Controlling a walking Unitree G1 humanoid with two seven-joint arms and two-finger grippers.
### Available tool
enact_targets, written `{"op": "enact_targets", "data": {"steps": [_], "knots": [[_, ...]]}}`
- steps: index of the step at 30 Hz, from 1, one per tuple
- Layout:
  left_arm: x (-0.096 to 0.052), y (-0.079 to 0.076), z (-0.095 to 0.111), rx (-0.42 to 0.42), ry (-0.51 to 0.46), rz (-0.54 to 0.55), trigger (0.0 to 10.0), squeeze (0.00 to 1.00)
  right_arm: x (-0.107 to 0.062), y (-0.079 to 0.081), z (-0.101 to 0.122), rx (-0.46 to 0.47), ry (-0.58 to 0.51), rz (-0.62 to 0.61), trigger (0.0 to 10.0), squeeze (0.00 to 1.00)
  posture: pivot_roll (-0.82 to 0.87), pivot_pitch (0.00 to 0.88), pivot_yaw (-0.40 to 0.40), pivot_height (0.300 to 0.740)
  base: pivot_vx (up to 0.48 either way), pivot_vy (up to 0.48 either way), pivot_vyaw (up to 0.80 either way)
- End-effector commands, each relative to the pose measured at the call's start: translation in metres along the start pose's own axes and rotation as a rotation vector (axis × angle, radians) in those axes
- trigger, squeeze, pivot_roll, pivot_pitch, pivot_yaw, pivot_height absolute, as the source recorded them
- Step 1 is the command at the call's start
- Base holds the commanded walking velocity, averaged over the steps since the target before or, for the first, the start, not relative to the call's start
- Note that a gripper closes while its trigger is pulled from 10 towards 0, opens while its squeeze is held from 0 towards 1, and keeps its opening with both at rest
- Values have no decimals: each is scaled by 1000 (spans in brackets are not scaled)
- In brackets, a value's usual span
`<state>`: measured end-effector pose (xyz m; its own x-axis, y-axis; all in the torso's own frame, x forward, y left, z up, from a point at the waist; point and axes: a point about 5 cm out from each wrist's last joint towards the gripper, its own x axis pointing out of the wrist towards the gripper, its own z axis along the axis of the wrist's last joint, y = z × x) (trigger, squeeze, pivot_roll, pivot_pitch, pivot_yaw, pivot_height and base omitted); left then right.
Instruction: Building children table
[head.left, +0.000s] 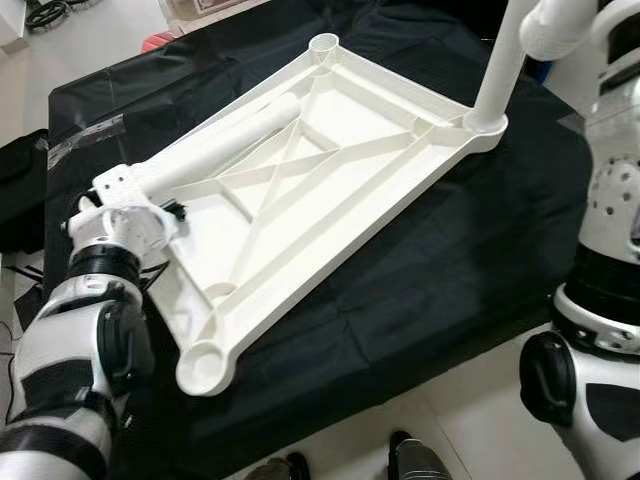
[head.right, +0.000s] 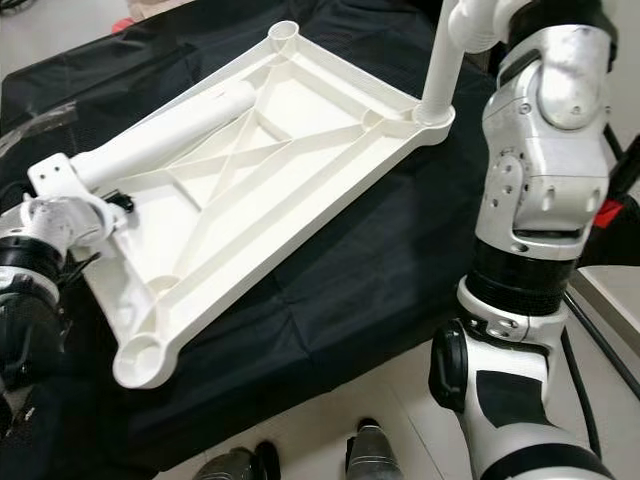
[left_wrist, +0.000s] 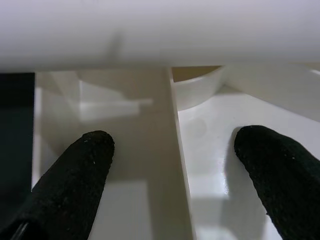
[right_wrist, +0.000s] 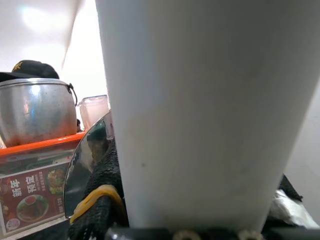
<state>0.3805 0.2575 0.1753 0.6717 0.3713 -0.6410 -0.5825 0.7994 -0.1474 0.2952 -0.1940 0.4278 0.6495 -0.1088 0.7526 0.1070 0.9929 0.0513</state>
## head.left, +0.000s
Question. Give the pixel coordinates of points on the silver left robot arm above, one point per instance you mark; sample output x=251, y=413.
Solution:
x=80, y=340

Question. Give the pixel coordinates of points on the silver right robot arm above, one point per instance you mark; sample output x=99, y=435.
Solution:
x=600, y=400

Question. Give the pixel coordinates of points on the clear tape strip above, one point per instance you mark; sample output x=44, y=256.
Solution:
x=85, y=140

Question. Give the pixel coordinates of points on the white plastic table top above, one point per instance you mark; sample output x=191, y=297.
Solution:
x=330, y=190

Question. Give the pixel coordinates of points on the red floor object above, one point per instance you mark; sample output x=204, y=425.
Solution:
x=157, y=41

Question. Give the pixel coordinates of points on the grey tape patch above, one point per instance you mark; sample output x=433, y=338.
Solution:
x=572, y=122

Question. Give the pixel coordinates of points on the clear storage box orange lid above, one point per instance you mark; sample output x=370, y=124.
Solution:
x=200, y=8

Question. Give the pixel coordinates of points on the robot left leg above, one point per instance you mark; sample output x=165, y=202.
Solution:
x=280, y=468

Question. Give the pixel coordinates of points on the robot leg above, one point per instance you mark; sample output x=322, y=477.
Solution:
x=280, y=468
x=415, y=462

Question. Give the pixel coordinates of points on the black table cloth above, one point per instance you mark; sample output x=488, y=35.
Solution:
x=450, y=260

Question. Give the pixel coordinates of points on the robot right leg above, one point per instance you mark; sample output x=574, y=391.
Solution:
x=415, y=462

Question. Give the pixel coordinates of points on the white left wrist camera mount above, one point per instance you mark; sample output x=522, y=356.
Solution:
x=120, y=185

